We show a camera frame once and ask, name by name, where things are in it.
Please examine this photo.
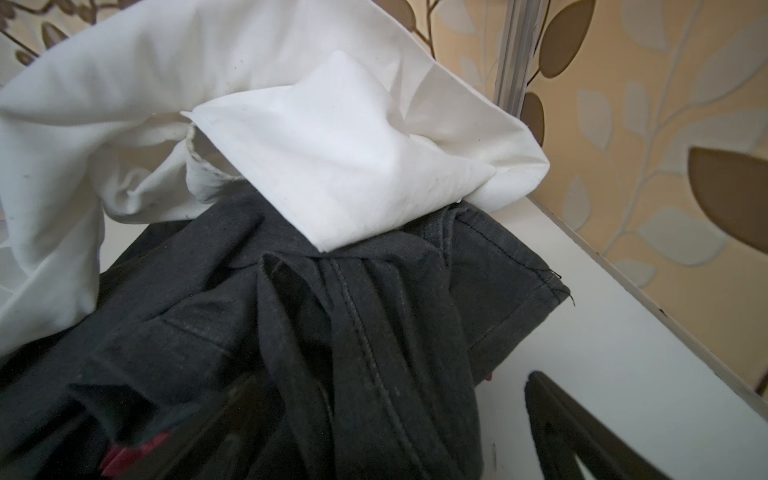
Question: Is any dark grey cloth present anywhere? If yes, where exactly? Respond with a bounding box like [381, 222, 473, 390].
[1, 189, 570, 479]

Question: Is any maroon cloth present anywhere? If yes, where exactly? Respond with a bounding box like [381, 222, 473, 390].
[99, 431, 171, 478]

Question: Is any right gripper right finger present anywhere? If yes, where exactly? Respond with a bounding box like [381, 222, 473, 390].
[524, 371, 667, 480]

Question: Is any white cloth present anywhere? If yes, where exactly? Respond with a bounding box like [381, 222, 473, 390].
[1, 1, 549, 354]

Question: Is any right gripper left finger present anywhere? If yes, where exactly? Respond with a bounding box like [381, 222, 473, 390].
[120, 372, 279, 479]

